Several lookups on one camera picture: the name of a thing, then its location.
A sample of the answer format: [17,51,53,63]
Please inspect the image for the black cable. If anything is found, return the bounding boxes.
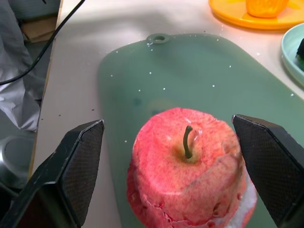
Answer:
[0,0,86,86]

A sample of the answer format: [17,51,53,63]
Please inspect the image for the brown cardboard box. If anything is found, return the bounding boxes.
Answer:
[20,17,58,43]

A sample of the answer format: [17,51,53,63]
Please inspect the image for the orange foam fruit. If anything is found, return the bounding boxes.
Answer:
[245,0,289,19]

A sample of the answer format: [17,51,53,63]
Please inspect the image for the red foam apple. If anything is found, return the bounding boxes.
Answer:
[126,107,258,228]

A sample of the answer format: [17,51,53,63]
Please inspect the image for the grey cloth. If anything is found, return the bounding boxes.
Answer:
[0,0,46,132]

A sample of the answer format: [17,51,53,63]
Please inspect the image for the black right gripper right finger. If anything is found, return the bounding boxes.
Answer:
[231,114,304,228]

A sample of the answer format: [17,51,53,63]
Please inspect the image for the green cutting board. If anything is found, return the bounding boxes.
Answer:
[97,33,304,228]

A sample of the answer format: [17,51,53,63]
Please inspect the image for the dark green item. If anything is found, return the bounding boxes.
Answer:
[294,38,304,68]

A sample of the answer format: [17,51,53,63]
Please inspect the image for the yellow plate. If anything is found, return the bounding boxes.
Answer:
[208,0,304,30]

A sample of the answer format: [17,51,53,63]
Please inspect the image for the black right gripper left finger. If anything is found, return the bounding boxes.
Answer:
[0,119,105,228]

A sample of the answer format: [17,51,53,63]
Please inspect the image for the light green plate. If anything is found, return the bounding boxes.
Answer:
[281,23,304,87]

